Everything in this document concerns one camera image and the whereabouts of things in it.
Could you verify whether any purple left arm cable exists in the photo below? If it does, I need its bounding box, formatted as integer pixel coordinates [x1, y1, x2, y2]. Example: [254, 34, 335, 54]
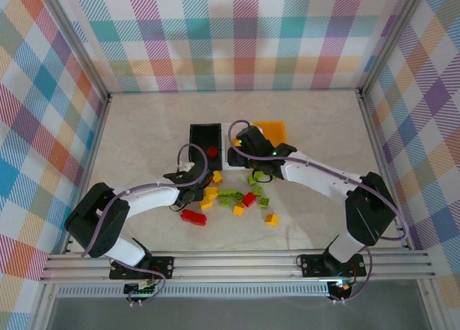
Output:
[81, 143, 210, 306]

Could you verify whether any black cable loop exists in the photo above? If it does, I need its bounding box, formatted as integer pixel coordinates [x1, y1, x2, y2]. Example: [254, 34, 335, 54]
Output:
[251, 170, 274, 184]

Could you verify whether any aluminium corner post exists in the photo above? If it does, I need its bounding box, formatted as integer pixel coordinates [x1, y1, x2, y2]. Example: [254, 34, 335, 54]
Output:
[356, 0, 431, 97]
[42, 0, 112, 103]

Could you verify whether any orange plastic bin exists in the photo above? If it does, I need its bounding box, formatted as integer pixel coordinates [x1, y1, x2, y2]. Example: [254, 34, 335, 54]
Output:
[252, 119, 291, 155]

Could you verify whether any aluminium frame leg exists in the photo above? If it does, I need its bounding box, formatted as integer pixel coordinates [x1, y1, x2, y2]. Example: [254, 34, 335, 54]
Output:
[416, 279, 449, 330]
[28, 283, 60, 330]

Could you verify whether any long red lego brick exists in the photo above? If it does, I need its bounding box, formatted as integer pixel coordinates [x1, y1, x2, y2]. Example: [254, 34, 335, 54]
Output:
[180, 209, 208, 226]

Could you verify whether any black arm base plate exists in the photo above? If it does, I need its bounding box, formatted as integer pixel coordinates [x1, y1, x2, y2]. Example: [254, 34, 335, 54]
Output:
[299, 253, 368, 278]
[109, 256, 176, 280]

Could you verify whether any aluminium side rail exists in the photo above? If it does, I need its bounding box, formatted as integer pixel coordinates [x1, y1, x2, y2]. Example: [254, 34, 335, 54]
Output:
[60, 92, 113, 255]
[357, 91, 414, 250]

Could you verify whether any white plastic bin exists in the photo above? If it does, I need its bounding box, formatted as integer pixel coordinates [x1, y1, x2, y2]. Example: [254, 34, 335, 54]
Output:
[219, 122, 257, 171]

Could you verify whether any controller circuit board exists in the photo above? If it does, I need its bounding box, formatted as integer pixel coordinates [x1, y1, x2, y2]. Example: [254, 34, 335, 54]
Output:
[123, 282, 160, 298]
[327, 278, 355, 301]

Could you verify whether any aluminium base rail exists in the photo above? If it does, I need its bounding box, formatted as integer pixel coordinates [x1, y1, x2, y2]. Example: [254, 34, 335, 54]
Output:
[38, 249, 438, 285]

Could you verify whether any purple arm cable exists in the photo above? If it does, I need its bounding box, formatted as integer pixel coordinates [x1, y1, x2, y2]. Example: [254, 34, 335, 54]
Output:
[228, 119, 410, 304]
[81, 143, 210, 306]

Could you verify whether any black plastic bin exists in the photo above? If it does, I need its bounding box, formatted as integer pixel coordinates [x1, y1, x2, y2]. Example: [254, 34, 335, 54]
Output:
[188, 122, 224, 171]

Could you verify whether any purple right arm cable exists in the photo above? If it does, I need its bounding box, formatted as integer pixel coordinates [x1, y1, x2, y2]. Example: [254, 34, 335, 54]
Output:
[228, 119, 410, 304]

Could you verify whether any grey slotted cable duct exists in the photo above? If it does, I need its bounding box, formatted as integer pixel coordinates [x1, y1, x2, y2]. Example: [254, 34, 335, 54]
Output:
[56, 285, 331, 298]

